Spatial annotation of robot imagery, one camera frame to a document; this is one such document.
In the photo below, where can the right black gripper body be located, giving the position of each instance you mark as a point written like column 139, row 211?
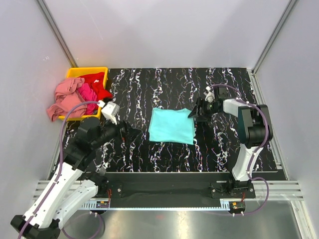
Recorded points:
column 202, row 107

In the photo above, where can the slotted cable duct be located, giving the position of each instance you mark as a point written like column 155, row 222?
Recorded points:
column 99, row 205

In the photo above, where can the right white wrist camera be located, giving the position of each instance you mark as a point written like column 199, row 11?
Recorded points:
column 209, row 95

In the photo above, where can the aluminium frame post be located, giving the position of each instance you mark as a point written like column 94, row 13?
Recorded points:
column 43, row 7
column 275, row 33

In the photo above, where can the left aluminium frame post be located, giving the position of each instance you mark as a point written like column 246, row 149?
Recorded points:
column 43, row 7

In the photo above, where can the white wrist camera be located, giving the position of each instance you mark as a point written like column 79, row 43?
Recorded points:
column 209, row 95
column 109, row 110

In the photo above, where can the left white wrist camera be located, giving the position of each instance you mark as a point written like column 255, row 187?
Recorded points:
column 109, row 110

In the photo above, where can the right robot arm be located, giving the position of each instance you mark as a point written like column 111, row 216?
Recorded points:
column 254, row 132

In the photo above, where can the teal t-shirt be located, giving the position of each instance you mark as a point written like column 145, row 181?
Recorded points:
column 171, row 126

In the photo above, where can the magenta t-shirt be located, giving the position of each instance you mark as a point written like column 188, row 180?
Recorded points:
column 88, row 94

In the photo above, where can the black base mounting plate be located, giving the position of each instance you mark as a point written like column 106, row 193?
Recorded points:
column 164, row 186

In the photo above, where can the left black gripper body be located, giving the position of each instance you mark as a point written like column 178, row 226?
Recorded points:
column 123, row 130

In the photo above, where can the salmon pink t-shirt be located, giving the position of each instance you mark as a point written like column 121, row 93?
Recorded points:
column 66, row 97

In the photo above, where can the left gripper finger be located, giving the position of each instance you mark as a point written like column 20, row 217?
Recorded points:
column 127, row 128
column 130, row 135

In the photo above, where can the right aluminium frame post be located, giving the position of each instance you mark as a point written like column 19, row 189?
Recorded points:
column 275, row 33

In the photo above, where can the red t-shirt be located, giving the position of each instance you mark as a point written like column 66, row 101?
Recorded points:
column 95, row 82

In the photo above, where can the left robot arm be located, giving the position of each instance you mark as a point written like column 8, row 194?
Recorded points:
column 47, row 216

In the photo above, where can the yellow plastic bin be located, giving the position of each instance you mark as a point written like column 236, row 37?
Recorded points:
column 77, row 72

